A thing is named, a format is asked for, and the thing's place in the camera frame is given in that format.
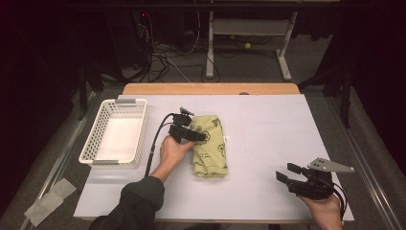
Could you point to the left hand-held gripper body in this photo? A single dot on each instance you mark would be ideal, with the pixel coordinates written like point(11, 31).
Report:
point(182, 127)

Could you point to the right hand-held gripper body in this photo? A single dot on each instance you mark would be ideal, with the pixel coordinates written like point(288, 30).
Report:
point(314, 187)

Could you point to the green printed baby romper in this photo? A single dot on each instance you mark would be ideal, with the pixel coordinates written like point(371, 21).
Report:
point(210, 153)

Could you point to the white perforated plastic basket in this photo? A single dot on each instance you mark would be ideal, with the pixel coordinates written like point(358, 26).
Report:
point(121, 110)

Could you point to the person's left hand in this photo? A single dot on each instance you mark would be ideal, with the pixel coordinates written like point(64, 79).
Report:
point(174, 155)

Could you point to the person's right hand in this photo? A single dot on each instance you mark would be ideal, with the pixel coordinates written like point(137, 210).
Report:
point(324, 214)

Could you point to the white table mat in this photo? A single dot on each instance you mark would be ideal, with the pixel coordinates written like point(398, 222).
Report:
point(261, 134)

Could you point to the black stand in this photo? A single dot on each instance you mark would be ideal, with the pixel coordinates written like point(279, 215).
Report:
point(82, 92)
point(345, 102)

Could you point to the yellow tennis ball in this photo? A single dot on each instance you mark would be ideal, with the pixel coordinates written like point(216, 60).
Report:
point(247, 45)

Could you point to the dark box with red light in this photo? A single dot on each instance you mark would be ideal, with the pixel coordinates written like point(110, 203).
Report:
point(127, 35)

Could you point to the grey tape patch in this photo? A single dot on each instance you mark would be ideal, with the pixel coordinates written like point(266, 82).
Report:
point(48, 201)

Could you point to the metal floor rail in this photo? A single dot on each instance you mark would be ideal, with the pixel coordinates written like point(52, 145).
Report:
point(57, 164)
point(368, 179)

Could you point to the white metal desk frame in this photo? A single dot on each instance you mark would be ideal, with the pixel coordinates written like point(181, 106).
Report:
point(252, 27)

